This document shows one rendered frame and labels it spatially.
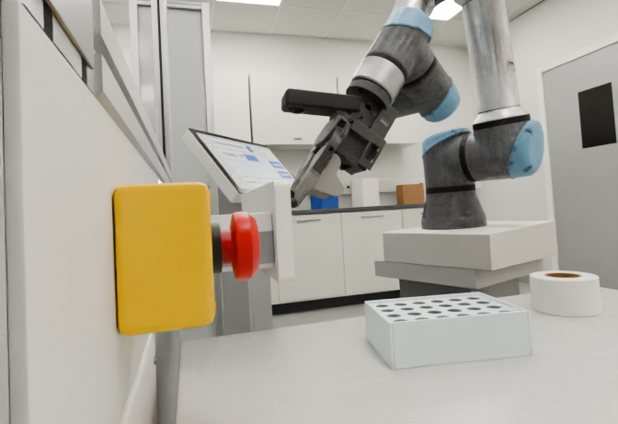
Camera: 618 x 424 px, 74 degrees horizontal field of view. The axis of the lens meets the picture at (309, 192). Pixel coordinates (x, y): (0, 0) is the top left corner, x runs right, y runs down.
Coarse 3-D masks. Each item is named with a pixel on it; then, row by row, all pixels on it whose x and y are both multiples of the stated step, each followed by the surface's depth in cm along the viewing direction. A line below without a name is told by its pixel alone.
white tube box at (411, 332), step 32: (384, 320) 35; (416, 320) 34; (448, 320) 34; (480, 320) 34; (512, 320) 35; (384, 352) 35; (416, 352) 34; (448, 352) 34; (480, 352) 34; (512, 352) 34
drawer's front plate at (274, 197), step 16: (256, 192) 56; (272, 192) 45; (288, 192) 44; (256, 208) 56; (272, 208) 45; (288, 208) 44; (272, 224) 45; (288, 224) 44; (288, 240) 44; (288, 256) 44; (272, 272) 47; (288, 272) 44
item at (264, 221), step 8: (216, 216) 44; (224, 216) 44; (256, 216) 45; (264, 216) 45; (224, 224) 44; (264, 224) 45; (264, 232) 45; (272, 232) 45; (264, 240) 45; (272, 240) 45; (264, 248) 45; (272, 248) 45; (264, 256) 45; (272, 256) 45; (224, 264) 43; (264, 264) 45; (272, 264) 45
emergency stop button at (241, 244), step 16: (240, 224) 23; (256, 224) 23; (224, 240) 23; (240, 240) 22; (256, 240) 23; (224, 256) 23; (240, 256) 22; (256, 256) 23; (240, 272) 23; (256, 272) 24
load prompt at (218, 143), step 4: (212, 140) 146; (216, 140) 148; (220, 140) 151; (216, 144) 145; (220, 144) 147; (224, 144) 150; (228, 144) 153; (232, 144) 156; (236, 144) 159; (240, 144) 162; (244, 144) 165; (228, 148) 150; (232, 148) 153; (236, 148) 156; (240, 148) 159; (244, 148) 162; (248, 148) 165; (252, 148) 168; (248, 152) 162; (252, 152) 165; (256, 152) 168
